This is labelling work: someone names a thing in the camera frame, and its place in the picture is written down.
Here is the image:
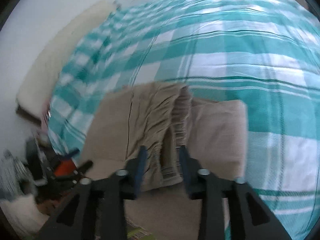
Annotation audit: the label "cream padded headboard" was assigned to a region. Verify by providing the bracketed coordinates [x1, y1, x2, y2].
[16, 0, 116, 126]

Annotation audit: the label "khaki beige pants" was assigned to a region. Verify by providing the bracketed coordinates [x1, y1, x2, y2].
[80, 82, 247, 239]

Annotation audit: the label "teal white plaid bed cover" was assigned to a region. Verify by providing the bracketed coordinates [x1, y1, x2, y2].
[48, 0, 319, 239]

